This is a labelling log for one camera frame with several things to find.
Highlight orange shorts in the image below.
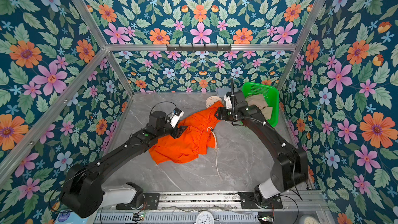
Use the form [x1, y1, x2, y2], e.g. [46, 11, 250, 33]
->
[149, 101, 223, 164]

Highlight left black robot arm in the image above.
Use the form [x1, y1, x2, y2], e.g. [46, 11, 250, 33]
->
[59, 108, 186, 218]

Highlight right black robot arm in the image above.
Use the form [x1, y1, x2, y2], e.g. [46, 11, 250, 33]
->
[215, 91, 309, 207]

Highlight beige shorts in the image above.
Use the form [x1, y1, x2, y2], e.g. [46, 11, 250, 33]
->
[246, 94, 273, 120]

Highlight grey rectangular box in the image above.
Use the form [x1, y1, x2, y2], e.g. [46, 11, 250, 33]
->
[216, 88, 231, 98]

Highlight pink round alarm clock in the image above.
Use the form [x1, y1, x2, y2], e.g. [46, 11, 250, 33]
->
[205, 95, 222, 108]

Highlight green plastic basket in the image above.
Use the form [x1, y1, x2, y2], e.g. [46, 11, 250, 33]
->
[242, 82, 279, 127]

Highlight white clock at bottom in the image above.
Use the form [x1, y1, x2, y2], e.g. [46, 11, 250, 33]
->
[195, 211, 215, 224]

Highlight round beige object bottom right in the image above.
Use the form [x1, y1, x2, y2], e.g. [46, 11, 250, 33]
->
[298, 215, 320, 224]

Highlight blue tissue pack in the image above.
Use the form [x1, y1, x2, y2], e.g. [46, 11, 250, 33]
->
[55, 212, 89, 224]

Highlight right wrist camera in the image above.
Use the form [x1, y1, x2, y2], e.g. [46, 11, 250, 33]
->
[223, 95, 233, 110]

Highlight black wall hook rail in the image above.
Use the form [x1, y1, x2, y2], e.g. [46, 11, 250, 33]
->
[166, 44, 232, 52]

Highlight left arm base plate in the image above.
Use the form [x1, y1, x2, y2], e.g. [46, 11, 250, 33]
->
[116, 193, 160, 211]

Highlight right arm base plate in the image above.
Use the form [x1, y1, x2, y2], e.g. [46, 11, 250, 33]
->
[237, 191, 283, 210]

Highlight aluminium mounting rail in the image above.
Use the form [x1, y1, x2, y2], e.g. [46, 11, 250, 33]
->
[94, 190, 330, 211]

